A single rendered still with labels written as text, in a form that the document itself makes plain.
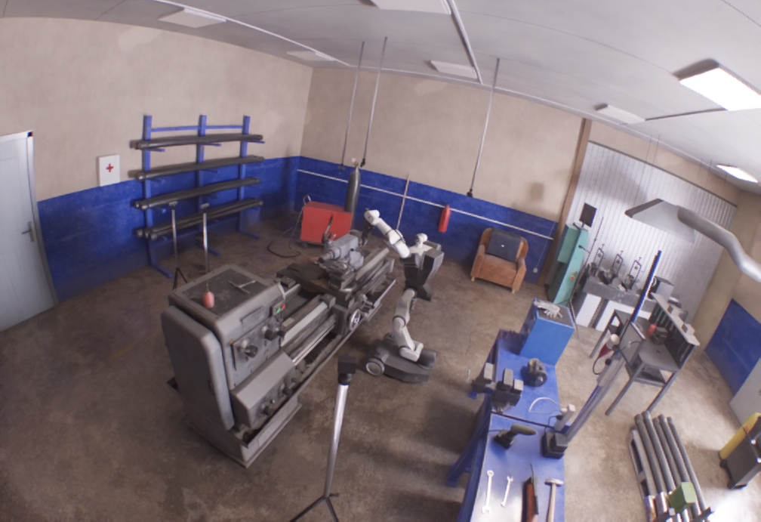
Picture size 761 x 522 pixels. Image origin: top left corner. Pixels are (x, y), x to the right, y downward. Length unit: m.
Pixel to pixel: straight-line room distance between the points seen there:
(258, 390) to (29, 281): 3.42
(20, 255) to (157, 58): 3.02
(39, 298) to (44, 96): 2.36
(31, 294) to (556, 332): 5.54
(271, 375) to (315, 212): 3.83
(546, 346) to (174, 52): 5.52
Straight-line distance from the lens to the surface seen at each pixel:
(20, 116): 4.29
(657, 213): 5.76
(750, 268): 5.77
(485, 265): 5.75
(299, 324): 2.52
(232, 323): 1.77
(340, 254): 3.14
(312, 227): 5.64
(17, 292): 4.67
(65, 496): 3.01
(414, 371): 3.31
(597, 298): 5.76
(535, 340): 2.72
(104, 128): 4.56
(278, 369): 2.21
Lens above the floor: 2.38
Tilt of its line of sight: 20 degrees down
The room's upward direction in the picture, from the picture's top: 11 degrees clockwise
